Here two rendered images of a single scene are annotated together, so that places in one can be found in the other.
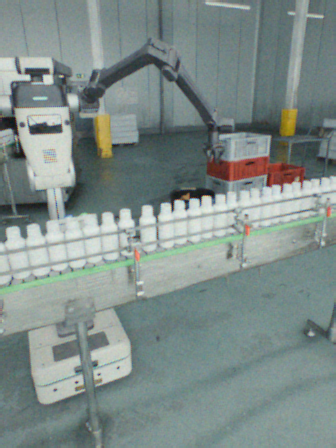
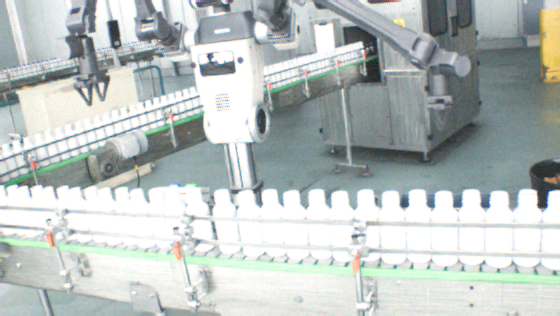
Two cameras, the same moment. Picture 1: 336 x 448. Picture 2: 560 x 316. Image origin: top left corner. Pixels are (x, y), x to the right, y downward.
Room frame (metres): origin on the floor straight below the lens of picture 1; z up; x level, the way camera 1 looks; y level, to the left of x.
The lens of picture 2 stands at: (0.36, -0.95, 1.60)
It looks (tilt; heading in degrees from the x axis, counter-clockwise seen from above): 16 degrees down; 49
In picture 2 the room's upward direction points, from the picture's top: 8 degrees counter-clockwise
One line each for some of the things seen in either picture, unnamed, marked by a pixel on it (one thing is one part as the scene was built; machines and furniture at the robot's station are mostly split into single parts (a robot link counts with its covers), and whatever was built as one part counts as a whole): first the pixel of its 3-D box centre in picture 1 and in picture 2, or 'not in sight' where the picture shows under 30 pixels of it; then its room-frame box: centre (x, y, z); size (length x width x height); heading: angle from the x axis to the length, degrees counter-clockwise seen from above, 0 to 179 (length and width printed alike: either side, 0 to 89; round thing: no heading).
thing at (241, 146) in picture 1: (238, 145); not in sight; (3.63, -0.79, 1.00); 0.61 x 0.41 x 0.22; 122
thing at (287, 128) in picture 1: (287, 126); not in sight; (10.63, -3.88, 0.55); 0.40 x 0.40 x 1.10; 25
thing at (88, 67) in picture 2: not in sight; (88, 66); (1.01, 0.58, 1.51); 0.10 x 0.07 x 0.07; 25
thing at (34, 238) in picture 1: (37, 250); (110, 216); (0.91, 0.43, 1.08); 0.06 x 0.06 x 0.17
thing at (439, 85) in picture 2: (213, 139); (439, 86); (1.64, -0.23, 1.33); 0.10 x 0.07 x 0.07; 25
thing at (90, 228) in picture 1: (91, 238); (161, 217); (0.99, 0.27, 1.08); 0.06 x 0.06 x 0.17
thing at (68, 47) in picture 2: not in sight; (74, 37); (0.98, 0.56, 1.60); 0.12 x 0.09 x 0.12; 26
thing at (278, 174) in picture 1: (275, 175); not in sight; (4.02, -1.39, 0.55); 0.61 x 0.41 x 0.22; 118
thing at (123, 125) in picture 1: (115, 129); not in sight; (10.89, 1.75, 0.50); 1.24 x 1.03 x 1.00; 118
